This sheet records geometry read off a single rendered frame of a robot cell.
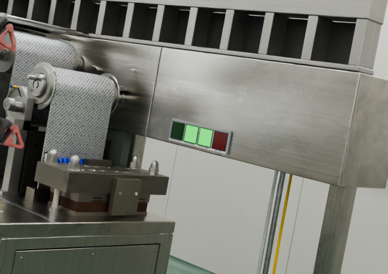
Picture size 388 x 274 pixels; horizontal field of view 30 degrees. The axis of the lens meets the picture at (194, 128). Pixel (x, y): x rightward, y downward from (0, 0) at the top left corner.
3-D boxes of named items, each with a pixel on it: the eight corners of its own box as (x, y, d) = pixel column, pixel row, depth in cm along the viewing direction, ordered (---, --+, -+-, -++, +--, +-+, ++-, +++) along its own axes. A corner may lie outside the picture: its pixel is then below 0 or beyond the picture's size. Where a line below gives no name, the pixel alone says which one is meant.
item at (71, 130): (40, 162, 221) (50, 103, 220) (100, 166, 238) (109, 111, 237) (41, 163, 221) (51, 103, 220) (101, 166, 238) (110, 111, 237)
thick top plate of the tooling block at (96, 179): (33, 180, 215) (37, 160, 215) (133, 184, 244) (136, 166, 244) (65, 192, 204) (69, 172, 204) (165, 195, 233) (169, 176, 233)
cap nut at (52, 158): (43, 161, 215) (45, 147, 215) (52, 162, 218) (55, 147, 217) (49, 164, 212) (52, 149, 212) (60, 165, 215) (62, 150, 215)
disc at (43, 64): (23, 104, 229) (32, 58, 228) (25, 104, 229) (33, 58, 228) (49, 113, 219) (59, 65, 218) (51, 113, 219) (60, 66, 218)
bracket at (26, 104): (-9, 191, 224) (7, 94, 222) (10, 192, 229) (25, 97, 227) (0, 195, 221) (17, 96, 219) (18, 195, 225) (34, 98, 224)
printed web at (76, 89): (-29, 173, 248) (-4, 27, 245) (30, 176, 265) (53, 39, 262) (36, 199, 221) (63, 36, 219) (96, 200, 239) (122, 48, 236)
